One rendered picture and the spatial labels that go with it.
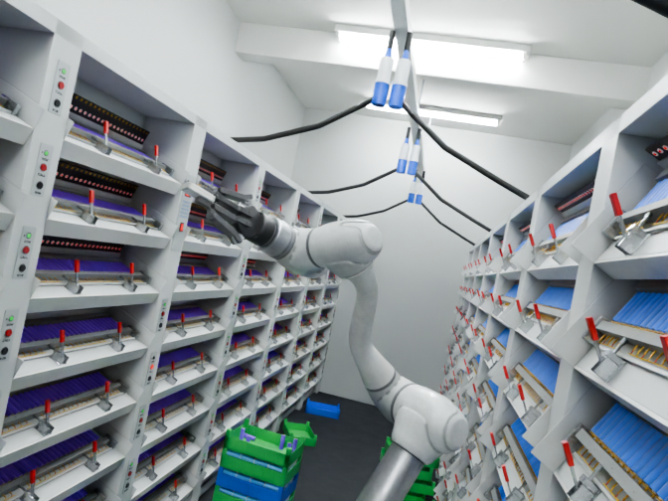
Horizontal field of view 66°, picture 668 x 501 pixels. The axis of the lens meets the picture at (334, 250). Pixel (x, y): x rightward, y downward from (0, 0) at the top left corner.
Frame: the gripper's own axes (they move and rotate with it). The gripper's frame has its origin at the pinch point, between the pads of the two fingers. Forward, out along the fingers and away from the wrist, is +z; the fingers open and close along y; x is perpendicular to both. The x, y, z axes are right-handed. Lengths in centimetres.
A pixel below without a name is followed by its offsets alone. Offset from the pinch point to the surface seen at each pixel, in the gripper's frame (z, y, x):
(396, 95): -83, 95, -14
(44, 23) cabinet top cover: 34, 31, -23
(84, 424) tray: -28, -48, -74
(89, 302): -11, -16, -60
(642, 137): -37, 12, 77
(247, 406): -170, -19, -166
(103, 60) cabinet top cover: 18, 39, -33
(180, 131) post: -23, 54, -63
